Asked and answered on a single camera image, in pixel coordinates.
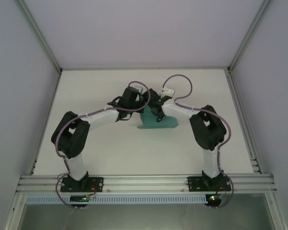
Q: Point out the aluminium frame post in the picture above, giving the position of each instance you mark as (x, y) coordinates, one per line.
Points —
(249, 33)
(38, 33)

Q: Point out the aluminium table side rail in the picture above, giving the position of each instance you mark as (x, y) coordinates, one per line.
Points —
(244, 119)
(46, 119)

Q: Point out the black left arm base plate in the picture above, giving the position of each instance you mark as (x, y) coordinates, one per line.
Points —
(96, 183)

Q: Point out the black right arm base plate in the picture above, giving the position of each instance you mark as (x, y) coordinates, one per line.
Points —
(194, 183)

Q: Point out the teal cloth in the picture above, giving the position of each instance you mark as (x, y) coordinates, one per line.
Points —
(168, 122)

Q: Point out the aluminium mounting rail beam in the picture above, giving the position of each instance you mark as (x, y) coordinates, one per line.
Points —
(146, 183)

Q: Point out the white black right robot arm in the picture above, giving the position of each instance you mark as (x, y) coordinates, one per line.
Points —
(211, 134)

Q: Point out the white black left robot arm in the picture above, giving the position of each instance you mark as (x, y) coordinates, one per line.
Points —
(76, 153)

